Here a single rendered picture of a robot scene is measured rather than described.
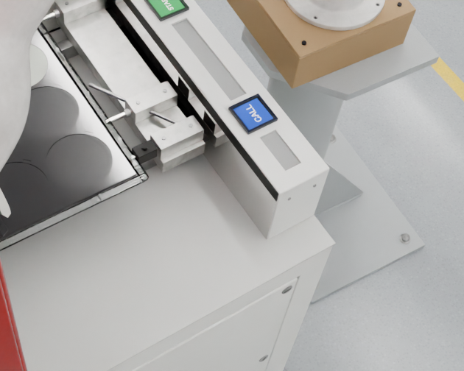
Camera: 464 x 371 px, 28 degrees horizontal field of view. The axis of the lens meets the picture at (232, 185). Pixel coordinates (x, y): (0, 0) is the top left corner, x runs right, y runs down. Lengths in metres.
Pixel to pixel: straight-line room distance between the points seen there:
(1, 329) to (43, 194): 0.83
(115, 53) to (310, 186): 0.43
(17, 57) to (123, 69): 0.52
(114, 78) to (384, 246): 1.12
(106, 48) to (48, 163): 0.26
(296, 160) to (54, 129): 0.38
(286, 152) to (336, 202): 1.08
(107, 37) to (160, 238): 0.38
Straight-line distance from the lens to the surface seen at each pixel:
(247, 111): 1.43
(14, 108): 1.07
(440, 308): 2.44
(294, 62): 1.61
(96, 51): 1.60
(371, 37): 1.69
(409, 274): 2.46
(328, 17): 1.64
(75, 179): 1.43
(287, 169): 1.39
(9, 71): 1.07
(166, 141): 1.46
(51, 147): 1.46
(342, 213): 2.49
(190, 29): 1.54
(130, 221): 1.48
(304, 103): 1.83
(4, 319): 0.58
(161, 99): 1.51
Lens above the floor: 2.10
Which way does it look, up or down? 57 degrees down
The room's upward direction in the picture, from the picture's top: 10 degrees clockwise
